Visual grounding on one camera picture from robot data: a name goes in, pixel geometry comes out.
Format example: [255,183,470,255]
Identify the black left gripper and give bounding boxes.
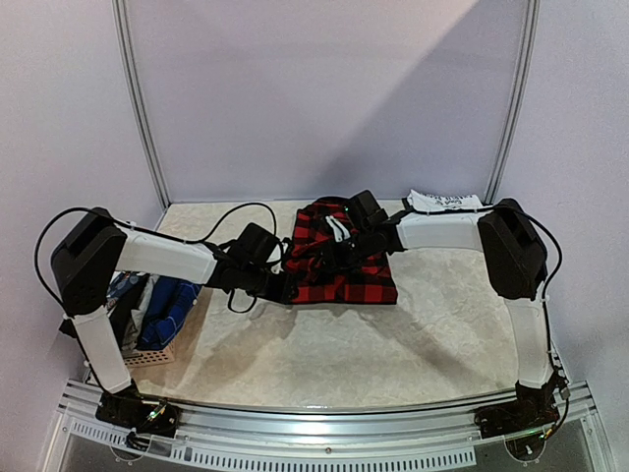
[241,263,299,305]

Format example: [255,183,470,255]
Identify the red black plaid garment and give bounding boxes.
[283,197,398,305]

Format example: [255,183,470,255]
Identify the white and green raglan shirt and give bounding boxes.
[406,190,485,214]

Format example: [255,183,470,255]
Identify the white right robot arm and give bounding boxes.
[320,193,554,390]

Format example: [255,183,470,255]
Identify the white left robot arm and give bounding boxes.
[50,207,295,427]

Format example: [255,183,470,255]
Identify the pink plastic laundry basket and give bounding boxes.
[122,342,175,368]

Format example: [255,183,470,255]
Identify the blue garment in basket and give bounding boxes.
[137,276,201,351]

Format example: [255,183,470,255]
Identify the white orange printed garment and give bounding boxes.
[106,271,148,311]

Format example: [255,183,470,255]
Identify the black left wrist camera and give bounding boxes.
[228,223,286,267]

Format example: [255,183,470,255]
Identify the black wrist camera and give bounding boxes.
[228,223,286,267]
[324,190,388,243]

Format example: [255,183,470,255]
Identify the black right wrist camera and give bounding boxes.
[324,190,388,243]

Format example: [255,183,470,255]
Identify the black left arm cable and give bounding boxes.
[33,202,291,314]

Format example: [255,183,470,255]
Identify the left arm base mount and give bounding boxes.
[95,389,182,438]

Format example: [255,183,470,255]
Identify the front aluminium rail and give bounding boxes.
[41,381,615,471]

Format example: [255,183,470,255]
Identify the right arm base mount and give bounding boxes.
[474,374,570,441]

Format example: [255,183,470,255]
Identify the left aluminium frame post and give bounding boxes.
[112,0,172,210]

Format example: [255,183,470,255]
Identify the aluminium frame post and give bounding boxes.
[484,0,541,204]
[112,0,172,210]

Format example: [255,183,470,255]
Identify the right aluminium frame post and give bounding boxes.
[484,0,541,204]

